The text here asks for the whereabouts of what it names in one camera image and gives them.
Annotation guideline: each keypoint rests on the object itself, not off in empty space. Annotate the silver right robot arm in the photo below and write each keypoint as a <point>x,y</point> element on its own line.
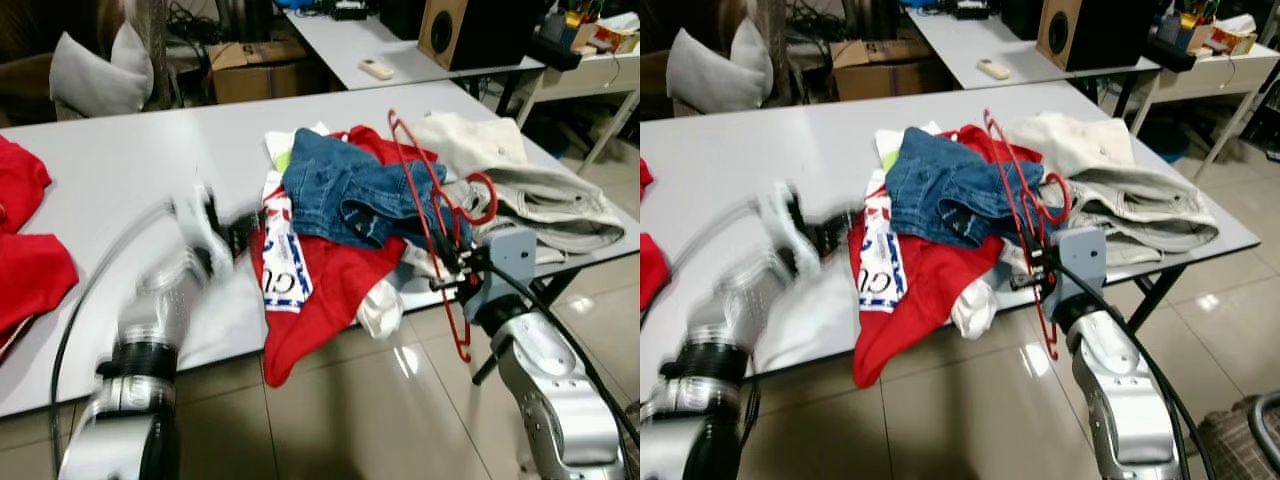
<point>1120,400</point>
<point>550,390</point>

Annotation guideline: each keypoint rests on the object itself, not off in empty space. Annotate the cream trousers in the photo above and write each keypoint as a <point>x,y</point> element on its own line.
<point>540,200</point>
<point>1140,200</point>

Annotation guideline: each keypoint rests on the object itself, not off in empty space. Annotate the white remote control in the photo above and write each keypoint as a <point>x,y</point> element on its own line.
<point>378,69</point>
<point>994,69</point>

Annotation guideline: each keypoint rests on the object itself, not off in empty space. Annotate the plain red garment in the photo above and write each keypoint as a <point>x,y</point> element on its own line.
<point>652,270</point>
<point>35,280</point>

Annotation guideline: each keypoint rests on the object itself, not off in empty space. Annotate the red printed garment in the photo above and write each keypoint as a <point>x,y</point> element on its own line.
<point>920,300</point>
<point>320,300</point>

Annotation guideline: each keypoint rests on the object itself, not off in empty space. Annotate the white cotton garment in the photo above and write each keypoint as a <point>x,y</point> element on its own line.
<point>380,310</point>
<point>975,310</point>

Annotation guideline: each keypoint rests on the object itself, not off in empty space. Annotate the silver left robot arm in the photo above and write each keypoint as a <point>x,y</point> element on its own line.
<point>700,420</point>
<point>130,400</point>

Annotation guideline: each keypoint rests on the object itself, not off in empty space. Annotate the red clothes hanger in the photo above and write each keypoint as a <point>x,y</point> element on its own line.
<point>1066,198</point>
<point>493,200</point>

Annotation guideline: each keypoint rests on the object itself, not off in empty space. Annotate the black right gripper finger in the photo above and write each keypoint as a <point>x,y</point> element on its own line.
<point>455,254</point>
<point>1030,250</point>
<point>1025,281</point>
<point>448,284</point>

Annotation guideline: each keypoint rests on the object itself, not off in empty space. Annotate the brown cardboard box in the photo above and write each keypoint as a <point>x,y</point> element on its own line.
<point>260,80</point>
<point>880,78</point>

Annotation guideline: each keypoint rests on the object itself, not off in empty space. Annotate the white green cloth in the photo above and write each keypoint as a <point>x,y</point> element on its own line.
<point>280,155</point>
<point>885,150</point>

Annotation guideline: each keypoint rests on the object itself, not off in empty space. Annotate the brown wicker basket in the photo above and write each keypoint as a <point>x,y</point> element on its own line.
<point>1240,445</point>

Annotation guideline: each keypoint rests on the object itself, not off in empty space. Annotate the blue denim jeans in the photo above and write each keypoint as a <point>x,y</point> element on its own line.
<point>940,185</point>
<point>340,185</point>

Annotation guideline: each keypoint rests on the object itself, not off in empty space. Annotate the black wooden speaker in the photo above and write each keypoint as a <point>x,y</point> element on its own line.
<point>490,35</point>
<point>1105,35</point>

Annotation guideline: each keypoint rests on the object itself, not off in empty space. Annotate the grey pillow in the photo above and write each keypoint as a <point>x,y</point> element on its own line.
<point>720,70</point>
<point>100,75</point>

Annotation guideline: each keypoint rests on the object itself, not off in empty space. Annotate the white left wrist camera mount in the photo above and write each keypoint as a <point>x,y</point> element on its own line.
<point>785,225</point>
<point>205,235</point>

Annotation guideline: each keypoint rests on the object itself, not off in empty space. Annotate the yellow red small box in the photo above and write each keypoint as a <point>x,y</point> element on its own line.
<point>1232,40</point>
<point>615,40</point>

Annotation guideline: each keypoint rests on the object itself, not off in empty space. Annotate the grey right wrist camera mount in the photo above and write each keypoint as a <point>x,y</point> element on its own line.
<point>512,262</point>
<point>1085,262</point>

